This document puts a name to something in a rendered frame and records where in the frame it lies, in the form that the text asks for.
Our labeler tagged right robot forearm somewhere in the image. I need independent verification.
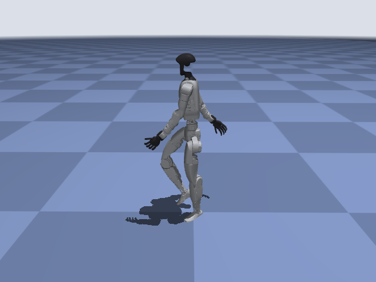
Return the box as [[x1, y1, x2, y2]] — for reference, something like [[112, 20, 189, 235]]
[[200, 102, 214, 122]]

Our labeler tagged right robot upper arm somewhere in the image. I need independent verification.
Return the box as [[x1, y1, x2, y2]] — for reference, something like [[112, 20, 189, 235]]
[[199, 93, 203, 107]]

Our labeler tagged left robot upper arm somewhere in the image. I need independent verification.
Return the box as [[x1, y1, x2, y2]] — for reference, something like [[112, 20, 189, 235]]
[[172, 83, 193, 119]]

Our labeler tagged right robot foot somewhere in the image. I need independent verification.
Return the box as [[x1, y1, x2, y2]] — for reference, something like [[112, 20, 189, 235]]
[[176, 189, 190, 205]]

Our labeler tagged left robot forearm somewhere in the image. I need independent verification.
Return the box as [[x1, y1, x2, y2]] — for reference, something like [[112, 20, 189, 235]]
[[159, 111, 181, 139]]

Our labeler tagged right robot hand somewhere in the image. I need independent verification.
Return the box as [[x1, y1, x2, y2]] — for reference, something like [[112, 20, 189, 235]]
[[211, 115, 227, 135]]

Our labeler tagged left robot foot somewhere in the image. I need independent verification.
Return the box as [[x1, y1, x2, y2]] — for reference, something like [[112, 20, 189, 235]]
[[183, 210, 203, 223]]

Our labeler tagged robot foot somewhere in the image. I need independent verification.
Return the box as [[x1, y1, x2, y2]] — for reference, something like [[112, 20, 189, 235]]
[[183, 210, 203, 223], [176, 189, 190, 205]]

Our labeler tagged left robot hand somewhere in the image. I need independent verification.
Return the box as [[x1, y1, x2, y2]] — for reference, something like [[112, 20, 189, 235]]
[[145, 130, 163, 150]]

